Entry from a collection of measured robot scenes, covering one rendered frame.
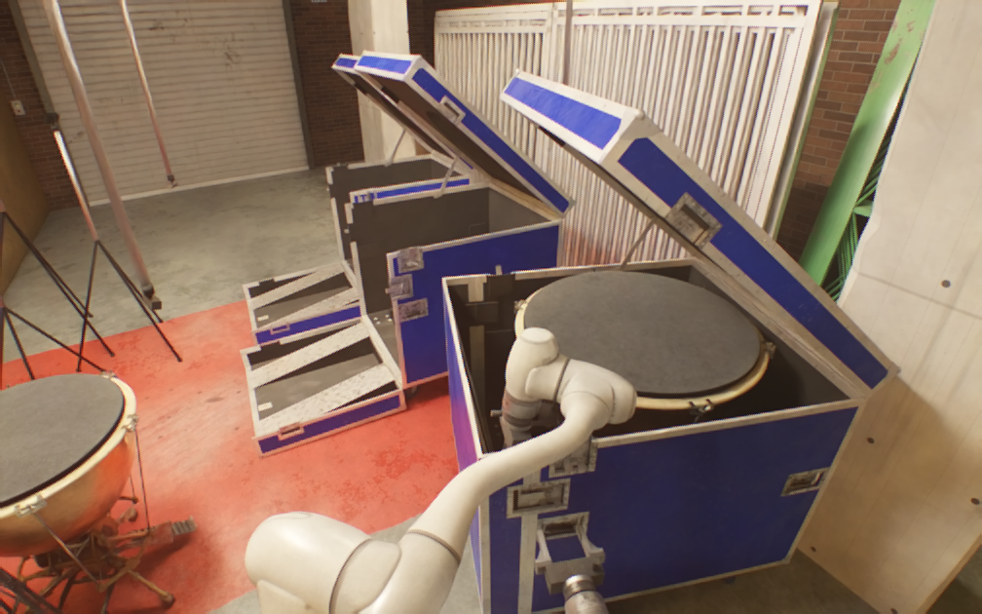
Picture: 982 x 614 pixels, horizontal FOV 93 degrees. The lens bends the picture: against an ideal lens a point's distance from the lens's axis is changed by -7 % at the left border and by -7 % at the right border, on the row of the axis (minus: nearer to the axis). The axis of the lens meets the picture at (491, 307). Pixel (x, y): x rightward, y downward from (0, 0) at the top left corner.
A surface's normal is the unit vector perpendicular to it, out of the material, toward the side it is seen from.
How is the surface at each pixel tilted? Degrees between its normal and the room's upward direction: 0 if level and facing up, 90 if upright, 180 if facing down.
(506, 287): 90
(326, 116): 90
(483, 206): 90
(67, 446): 0
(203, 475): 0
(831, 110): 90
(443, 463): 0
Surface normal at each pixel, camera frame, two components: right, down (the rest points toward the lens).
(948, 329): -0.85, 0.27
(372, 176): 0.47, 0.43
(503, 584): 0.17, 0.48
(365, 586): -0.03, -0.66
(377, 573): 0.11, -0.80
